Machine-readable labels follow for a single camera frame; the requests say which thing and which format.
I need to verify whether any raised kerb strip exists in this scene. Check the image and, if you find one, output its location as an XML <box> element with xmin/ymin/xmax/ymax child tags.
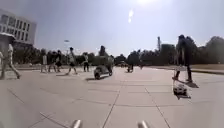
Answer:
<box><xmin>146</xmin><ymin>63</ymin><xmax>224</xmax><ymax>76</ymax></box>

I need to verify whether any scooter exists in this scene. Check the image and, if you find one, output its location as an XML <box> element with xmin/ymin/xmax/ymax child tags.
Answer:
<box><xmin>93</xmin><ymin>64</ymin><xmax>114</xmax><ymax>81</ymax></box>

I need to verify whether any person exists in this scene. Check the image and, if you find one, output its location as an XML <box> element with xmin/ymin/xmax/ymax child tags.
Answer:
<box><xmin>39</xmin><ymin>49</ymin><xmax>49</xmax><ymax>73</ymax></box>
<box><xmin>171</xmin><ymin>34</ymin><xmax>194</xmax><ymax>84</ymax></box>
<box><xmin>0</xmin><ymin>42</ymin><xmax>22</xmax><ymax>81</ymax></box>
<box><xmin>48</xmin><ymin>49</ymin><xmax>63</xmax><ymax>73</ymax></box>
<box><xmin>65</xmin><ymin>46</ymin><xmax>79</xmax><ymax>76</ymax></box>
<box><xmin>97</xmin><ymin>45</ymin><xmax>115</xmax><ymax>75</ymax></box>
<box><xmin>82</xmin><ymin>52</ymin><xmax>91</xmax><ymax>73</ymax></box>

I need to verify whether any white building with dark windows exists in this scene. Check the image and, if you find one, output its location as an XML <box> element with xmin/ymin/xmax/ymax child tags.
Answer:
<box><xmin>0</xmin><ymin>8</ymin><xmax>38</xmax><ymax>51</ymax></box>

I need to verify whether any row of trees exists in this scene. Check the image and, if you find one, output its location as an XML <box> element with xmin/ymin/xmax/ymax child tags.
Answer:
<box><xmin>13</xmin><ymin>35</ymin><xmax>224</xmax><ymax>66</ymax></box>

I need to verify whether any robot's own part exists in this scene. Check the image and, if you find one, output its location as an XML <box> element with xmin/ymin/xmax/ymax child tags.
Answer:
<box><xmin>137</xmin><ymin>120</ymin><xmax>149</xmax><ymax>128</ymax></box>
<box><xmin>71</xmin><ymin>119</ymin><xmax>83</xmax><ymax>128</ymax></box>

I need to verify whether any thin tower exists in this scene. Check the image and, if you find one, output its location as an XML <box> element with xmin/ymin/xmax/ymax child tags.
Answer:
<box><xmin>156</xmin><ymin>36</ymin><xmax>162</xmax><ymax>52</ymax></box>

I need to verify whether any grey paved plaza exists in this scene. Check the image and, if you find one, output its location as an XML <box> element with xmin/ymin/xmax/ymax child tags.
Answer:
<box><xmin>0</xmin><ymin>66</ymin><xmax>224</xmax><ymax>128</ymax></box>

